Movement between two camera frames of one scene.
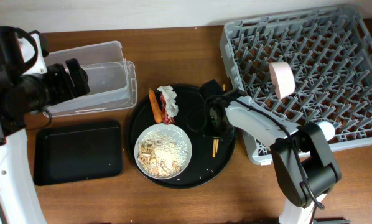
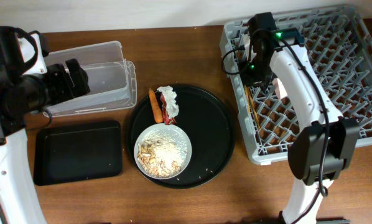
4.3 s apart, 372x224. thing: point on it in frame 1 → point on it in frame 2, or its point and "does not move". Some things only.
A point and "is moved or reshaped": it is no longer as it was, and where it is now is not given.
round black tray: (210, 156) does not move
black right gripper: (211, 132) → (249, 78)
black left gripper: (59, 71) does not move
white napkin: (172, 107) does not move
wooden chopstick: (214, 148) is moved or reshaped
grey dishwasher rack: (338, 65) does not move
